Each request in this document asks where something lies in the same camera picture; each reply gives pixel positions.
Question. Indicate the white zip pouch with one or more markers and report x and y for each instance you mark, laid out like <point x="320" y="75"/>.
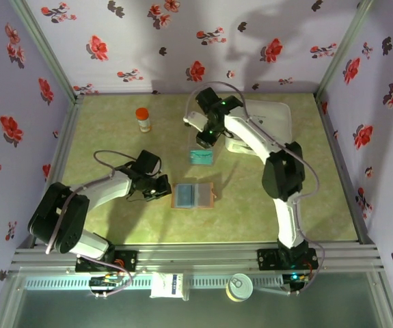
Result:
<point x="274" y="119"/>

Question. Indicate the aluminium corner post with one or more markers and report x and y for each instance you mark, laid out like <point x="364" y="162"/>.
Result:
<point x="47" y="51"/>
<point x="343" y="51"/>

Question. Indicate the aluminium side frame rail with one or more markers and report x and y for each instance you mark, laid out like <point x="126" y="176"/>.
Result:
<point x="343" y="171"/>
<point x="66" y="143"/>

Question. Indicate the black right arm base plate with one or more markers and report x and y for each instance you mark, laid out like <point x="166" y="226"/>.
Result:
<point x="268" y="259"/>

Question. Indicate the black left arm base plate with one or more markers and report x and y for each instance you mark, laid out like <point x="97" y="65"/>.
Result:
<point x="128" y="261"/>

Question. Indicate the tin can with pull tab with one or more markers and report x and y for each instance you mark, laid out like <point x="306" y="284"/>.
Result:
<point x="239" y="286"/>

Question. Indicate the brown leather card holder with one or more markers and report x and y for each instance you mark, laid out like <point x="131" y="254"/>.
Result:
<point x="203" y="196"/>

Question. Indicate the white packet with blue print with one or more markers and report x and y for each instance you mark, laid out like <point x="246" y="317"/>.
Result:
<point x="165" y="285"/>

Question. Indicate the teal credit card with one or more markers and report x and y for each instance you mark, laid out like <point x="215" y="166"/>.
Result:
<point x="202" y="158"/>

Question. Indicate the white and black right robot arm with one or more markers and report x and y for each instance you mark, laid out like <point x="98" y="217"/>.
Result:
<point x="251" y="136"/>

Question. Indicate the wide aluminium frame rail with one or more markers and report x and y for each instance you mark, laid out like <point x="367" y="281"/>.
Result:
<point x="196" y="258"/>

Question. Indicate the orange-capped pill bottle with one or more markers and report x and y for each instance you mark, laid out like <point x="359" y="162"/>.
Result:
<point x="143" y="119"/>

